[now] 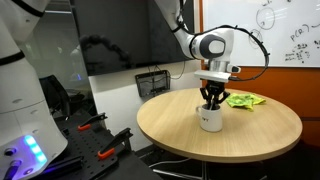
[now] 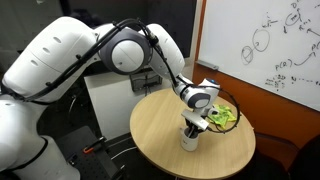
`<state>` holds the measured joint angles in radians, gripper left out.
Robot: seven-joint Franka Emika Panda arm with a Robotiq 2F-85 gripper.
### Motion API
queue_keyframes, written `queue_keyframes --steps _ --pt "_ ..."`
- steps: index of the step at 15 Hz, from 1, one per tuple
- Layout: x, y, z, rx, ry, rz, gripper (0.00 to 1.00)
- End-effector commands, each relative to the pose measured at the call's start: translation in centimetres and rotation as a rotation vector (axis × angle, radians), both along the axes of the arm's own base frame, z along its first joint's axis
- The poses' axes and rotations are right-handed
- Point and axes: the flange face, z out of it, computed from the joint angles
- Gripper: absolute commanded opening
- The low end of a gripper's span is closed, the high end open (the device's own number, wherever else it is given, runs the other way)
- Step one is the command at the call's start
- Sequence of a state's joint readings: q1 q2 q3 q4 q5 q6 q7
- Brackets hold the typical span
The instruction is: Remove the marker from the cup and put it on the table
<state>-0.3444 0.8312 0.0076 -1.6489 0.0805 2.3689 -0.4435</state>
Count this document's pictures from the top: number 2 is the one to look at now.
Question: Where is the dark chair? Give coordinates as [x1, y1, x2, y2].
[233, 132, 320, 180]

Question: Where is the orange black clamp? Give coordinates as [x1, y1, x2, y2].
[83, 136, 108, 155]

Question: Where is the yellow green crumpled bag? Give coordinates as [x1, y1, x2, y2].
[207, 103, 238, 128]

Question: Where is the round wooden table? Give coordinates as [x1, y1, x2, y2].
[129, 87, 257, 180]

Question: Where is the black wire mesh basket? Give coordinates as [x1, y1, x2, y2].
[128, 67, 163, 93]

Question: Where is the grey whiteboard marker tray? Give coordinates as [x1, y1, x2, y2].
[195, 59, 220, 72]

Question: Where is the whiteboard with drawings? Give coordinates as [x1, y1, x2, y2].
[198, 0, 320, 112]

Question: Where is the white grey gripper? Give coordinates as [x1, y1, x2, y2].
[180, 110, 211, 137]

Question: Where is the white floor cable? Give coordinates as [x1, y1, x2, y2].
[110, 145, 138, 161]

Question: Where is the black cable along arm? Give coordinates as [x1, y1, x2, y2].
[0, 18, 241, 135]

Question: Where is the white ceramic mug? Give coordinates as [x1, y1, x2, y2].
[179, 126, 200, 153]

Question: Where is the dark window panel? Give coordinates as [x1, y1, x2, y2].
[59, 0, 198, 59]

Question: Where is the white cabinet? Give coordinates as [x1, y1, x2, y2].
[83, 71, 174, 141]

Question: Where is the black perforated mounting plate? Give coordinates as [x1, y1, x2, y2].
[55, 125, 125, 180]

